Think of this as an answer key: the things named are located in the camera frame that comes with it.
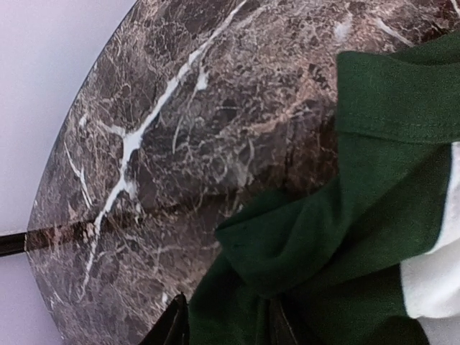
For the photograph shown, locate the white green Charlie Brown shirt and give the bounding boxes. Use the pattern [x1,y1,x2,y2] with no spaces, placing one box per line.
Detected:
[189,32,459,344]

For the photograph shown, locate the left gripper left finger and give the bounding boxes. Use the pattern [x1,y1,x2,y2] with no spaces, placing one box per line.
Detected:
[139,293,190,345]

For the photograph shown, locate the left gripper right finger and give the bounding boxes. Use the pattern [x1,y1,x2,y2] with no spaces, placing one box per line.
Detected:
[269,299,299,345]

